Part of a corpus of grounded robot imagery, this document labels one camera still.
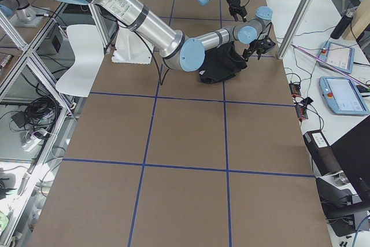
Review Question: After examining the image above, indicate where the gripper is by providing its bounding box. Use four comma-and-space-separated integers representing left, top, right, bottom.
242, 36, 275, 62
227, 0, 247, 22

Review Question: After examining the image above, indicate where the black graphic t-shirt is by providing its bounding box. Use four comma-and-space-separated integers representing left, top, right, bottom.
198, 42, 248, 84

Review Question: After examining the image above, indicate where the far teach pendant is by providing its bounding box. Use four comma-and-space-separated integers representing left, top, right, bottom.
319, 41, 355, 74

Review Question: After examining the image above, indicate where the teach pendant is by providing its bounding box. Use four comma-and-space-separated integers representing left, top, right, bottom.
319, 76, 369, 116
319, 41, 355, 74

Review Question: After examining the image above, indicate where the black water bottle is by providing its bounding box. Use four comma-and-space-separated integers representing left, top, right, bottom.
330, 8, 356, 39

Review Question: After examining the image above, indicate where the near teach pendant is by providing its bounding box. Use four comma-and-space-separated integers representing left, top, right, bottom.
319, 76, 369, 116

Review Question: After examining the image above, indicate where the black computer monitor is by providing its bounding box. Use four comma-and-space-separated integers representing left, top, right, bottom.
331, 117, 370, 200

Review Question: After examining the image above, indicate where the white plastic chair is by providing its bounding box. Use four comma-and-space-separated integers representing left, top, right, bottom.
55, 24, 104, 97

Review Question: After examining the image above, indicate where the aluminium frame post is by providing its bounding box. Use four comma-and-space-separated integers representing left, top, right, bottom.
277, 0, 313, 59

